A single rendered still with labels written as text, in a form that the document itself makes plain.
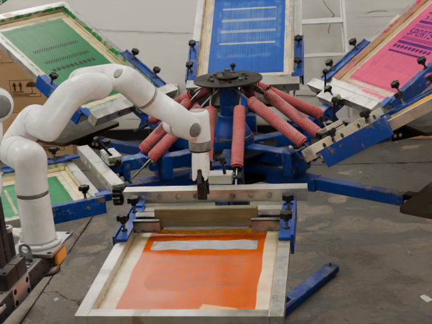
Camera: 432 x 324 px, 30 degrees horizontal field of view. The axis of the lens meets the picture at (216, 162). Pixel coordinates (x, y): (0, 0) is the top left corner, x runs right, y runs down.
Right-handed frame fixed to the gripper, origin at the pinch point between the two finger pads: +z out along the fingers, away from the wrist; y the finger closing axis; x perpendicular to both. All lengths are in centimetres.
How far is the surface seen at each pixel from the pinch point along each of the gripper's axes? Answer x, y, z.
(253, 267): 18.3, 25.2, 16.3
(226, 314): 14, 60, 13
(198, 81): -12, -79, -20
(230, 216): 8.9, 1.3, 8.7
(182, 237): -8.3, 1.8, 16.2
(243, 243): 13.6, 8.7, 15.6
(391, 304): 73, -122, 110
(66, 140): -86, -116, 16
